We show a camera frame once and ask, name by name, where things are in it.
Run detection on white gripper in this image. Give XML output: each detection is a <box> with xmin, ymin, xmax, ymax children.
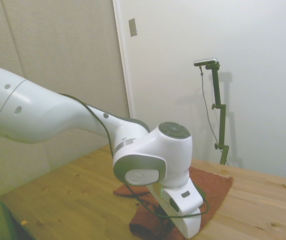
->
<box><xmin>169</xmin><ymin>212</ymin><xmax>202</xmax><ymax>240</ymax></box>

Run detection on rust red shorts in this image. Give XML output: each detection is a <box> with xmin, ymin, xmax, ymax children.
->
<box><xmin>112</xmin><ymin>166</ymin><xmax>234</xmax><ymax>240</ymax></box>

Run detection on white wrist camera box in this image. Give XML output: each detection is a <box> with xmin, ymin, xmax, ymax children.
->
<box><xmin>146</xmin><ymin>183</ymin><xmax>204</xmax><ymax>217</ymax></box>

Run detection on dark camera stand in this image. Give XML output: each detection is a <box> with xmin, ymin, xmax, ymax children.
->
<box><xmin>205</xmin><ymin>61</ymin><xmax>230</xmax><ymax>166</ymax></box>

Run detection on silver camera on stand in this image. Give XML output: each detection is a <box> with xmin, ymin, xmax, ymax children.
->
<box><xmin>193</xmin><ymin>57</ymin><xmax>219</xmax><ymax>67</ymax></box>

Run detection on white door frame trim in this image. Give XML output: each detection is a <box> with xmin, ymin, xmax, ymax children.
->
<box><xmin>111</xmin><ymin>0</ymin><xmax>135</xmax><ymax>120</ymax></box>

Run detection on grey wall switch plate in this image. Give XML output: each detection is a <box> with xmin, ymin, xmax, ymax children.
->
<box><xmin>128</xmin><ymin>17</ymin><xmax>139</xmax><ymax>38</ymax></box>

